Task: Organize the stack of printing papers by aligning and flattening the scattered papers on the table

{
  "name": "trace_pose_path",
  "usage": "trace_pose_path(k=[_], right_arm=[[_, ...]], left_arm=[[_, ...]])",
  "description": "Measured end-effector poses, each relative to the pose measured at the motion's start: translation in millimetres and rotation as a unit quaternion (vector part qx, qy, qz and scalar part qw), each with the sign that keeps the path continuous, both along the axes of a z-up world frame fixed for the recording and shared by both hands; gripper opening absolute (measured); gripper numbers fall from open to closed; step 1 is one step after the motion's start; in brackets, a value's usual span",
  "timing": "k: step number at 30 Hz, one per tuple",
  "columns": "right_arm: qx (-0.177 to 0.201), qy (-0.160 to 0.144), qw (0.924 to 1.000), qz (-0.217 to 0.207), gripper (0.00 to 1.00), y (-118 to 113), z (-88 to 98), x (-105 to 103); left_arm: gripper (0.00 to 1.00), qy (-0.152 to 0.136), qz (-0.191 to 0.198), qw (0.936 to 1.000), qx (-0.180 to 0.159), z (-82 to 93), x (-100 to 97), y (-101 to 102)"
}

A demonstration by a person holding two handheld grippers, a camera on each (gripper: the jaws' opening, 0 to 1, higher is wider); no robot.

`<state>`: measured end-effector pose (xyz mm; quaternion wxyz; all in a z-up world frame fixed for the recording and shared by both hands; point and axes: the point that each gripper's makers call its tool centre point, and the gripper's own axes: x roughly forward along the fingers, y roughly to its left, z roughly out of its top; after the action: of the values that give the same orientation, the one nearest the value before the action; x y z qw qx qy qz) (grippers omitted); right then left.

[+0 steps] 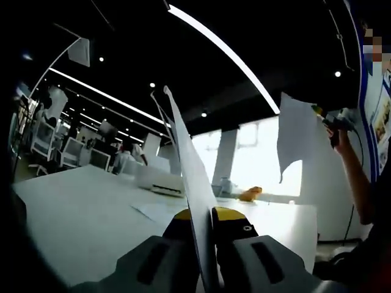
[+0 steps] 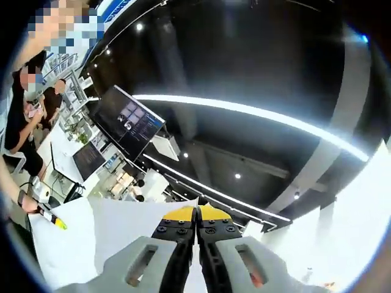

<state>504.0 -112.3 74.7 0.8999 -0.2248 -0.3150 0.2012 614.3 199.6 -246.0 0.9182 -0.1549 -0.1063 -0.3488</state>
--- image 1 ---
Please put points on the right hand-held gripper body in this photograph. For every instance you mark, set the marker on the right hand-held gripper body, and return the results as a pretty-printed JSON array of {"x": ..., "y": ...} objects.
[{"x": 345, "y": 120}]

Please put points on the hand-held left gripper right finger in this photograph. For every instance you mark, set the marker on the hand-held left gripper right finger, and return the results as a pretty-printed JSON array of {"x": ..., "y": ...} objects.
[{"x": 253, "y": 268}]

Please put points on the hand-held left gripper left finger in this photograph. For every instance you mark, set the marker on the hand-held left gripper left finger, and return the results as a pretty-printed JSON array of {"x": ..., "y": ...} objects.
[{"x": 140, "y": 268}]

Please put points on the single printing paper sheet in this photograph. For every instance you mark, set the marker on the single printing paper sheet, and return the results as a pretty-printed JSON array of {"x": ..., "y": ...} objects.
[{"x": 293, "y": 137}]

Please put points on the white paper sheet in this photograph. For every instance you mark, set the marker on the white paper sheet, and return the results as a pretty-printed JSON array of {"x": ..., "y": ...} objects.
[{"x": 192, "y": 171}]

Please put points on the white table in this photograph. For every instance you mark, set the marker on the white table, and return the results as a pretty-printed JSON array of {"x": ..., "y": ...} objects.
[{"x": 91, "y": 219}]

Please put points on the orange plush toy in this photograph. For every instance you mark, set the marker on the orange plush toy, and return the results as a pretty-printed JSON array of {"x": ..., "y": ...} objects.
[{"x": 252, "y": 193}]

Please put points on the white plastic bottle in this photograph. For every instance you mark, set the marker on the white plastic bottle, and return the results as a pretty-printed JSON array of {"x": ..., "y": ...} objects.
[{"x": 225, "y": 186}]

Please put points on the white printer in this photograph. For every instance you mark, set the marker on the white printer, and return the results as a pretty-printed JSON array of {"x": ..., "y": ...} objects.
[{"x": 162, "y": 183}]

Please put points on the group of seated people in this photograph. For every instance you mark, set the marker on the group of seated people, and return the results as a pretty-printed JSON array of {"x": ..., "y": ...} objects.
[{"x": 122, "y": 158}]

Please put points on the wide ceiling light strip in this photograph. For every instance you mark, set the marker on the wide ceiling light strip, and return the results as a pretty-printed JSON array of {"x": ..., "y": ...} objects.
[{"x": 226, "y": 52}]

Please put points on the operator in black shirt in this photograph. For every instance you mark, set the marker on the operator in black shirt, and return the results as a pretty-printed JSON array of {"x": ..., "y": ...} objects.
[{"x": 372, "y": 259}]

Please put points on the row of white office chairs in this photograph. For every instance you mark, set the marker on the row of white office chairs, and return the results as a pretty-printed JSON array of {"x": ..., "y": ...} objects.
[{"x": 73, "y": 151}]

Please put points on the thin ceiling light strip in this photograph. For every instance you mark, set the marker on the thin ceiling light strip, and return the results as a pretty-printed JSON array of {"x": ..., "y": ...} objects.
[{"x": 107, "y": 95}]

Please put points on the ceiling air conditioner unit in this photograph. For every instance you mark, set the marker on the ceiling air conditioner unit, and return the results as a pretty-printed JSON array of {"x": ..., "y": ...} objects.
[{"x": 80, "y": 52}]

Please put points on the wall poster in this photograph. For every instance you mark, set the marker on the wall poster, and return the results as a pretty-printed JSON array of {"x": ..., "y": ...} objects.
[{"x": 382, "y": 116}]

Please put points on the pink wall screen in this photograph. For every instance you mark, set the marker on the pink wall screen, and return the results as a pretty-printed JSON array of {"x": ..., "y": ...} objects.
[{"x": 108, "y": 130}]

